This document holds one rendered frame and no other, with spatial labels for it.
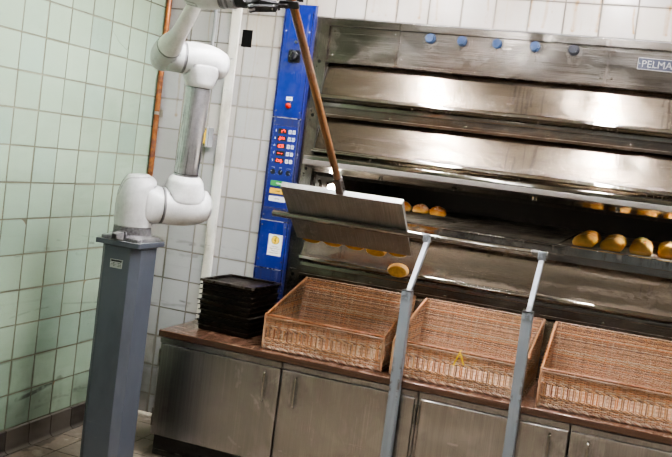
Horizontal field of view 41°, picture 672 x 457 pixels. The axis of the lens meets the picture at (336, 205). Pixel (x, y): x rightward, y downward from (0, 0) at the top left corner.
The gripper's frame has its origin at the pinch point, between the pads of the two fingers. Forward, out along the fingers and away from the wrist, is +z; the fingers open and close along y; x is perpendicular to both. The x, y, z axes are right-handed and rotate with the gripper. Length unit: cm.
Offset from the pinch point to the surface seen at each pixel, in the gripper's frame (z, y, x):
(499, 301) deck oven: 66, 0, -162
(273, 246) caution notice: -46, -4, -155
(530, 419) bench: 92, 62, -144
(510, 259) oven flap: 68, -17, -152
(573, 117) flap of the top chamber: 87, -64, -105
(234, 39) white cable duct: -82, -79, -92
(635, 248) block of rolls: 120, -35, -153
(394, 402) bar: 39, 69, -142
